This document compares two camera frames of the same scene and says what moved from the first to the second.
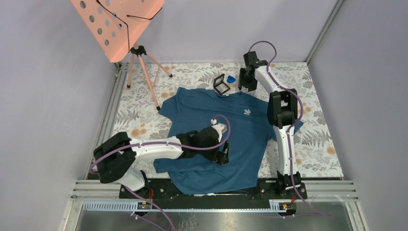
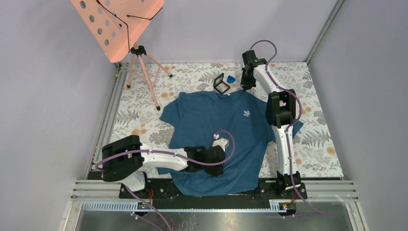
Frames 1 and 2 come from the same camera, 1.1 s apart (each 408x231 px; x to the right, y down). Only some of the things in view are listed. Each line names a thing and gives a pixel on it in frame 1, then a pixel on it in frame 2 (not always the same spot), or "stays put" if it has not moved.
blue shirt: [248, 139] stays put
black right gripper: [251, 86] stays put
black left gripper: [221, 157] -> [217, 172]
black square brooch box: [219, 85] stays put
